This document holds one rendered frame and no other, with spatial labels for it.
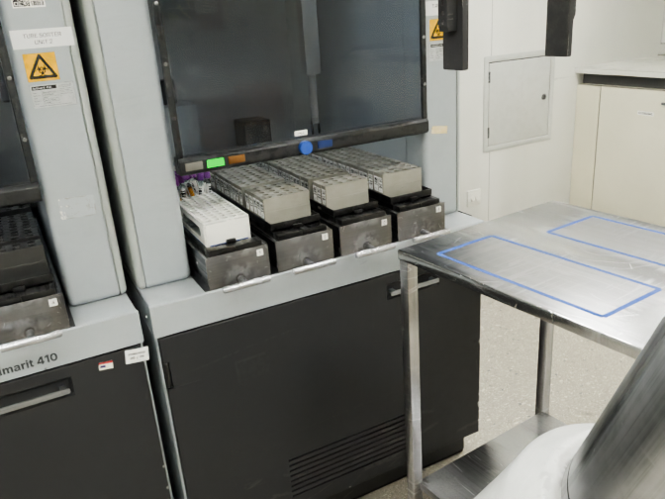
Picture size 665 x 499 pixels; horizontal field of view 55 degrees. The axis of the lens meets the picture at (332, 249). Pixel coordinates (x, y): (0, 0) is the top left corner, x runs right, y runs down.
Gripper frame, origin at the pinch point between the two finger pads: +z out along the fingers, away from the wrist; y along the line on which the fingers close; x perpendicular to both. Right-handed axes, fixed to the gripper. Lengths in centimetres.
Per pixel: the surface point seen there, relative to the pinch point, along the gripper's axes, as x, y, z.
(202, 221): 72, -15, 33
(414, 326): 41, 16, 54
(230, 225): 70, -10, 35
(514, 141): 186, 177, 62
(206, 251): 68, -16, 39
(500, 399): 86, 80, 120
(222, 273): 66, -14, 43
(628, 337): -2.3, 20.1, 37.9
